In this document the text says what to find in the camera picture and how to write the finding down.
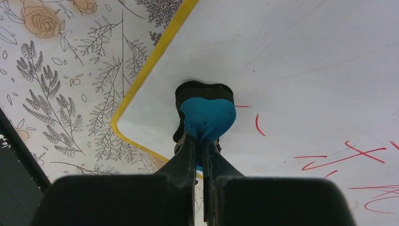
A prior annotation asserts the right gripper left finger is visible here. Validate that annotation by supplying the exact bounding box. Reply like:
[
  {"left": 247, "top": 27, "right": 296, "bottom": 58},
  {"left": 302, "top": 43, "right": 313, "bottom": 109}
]
[{"left": 31, "top": 135, "right": 197, "bottom": 226}]

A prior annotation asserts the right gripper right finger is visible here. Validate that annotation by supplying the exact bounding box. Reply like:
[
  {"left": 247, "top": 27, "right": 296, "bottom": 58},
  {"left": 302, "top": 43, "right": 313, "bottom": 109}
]
[{"left": 202, "top": 142, "right": 355, "bottom": 226}]

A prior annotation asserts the blue black whiteboard eraser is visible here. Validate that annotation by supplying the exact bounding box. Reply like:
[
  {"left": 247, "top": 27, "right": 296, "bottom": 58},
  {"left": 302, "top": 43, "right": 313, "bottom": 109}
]
[{"left": 173, "top": 81, "right": 237, "bottom": 154}]

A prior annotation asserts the yellow framed whiteboard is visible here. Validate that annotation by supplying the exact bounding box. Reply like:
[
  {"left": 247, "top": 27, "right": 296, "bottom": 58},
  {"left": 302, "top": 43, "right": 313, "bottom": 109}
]
[{"left": 111, "top": 0, "right": 399, "bottom": 226}]

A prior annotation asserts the floral table mat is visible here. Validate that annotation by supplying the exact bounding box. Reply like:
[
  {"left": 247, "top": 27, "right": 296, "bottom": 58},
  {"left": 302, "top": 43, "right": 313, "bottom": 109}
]
[{"left": 0, "top": 0, "right": 182, "bottom": 184}]

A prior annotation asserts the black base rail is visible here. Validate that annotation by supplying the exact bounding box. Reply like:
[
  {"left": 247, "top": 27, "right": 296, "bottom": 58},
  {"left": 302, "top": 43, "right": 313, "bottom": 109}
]
[{"left": 0, "top": 112, "right": 50, "bottom": 226}]

